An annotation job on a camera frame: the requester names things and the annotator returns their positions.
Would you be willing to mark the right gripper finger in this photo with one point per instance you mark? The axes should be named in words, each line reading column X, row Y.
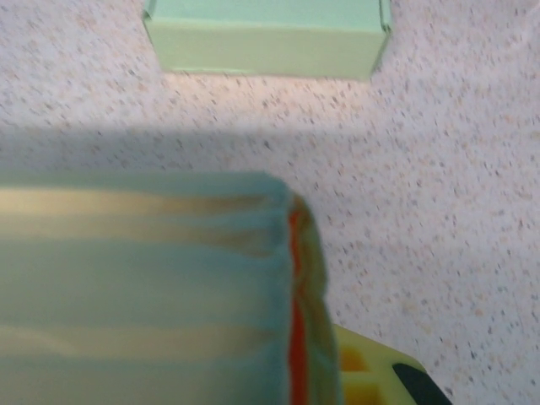
column 379, row 379

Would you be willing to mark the yellow paper box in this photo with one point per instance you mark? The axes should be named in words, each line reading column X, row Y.
column 147, row 295

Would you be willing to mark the green paper box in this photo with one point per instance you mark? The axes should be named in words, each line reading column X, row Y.
column 270, row 42

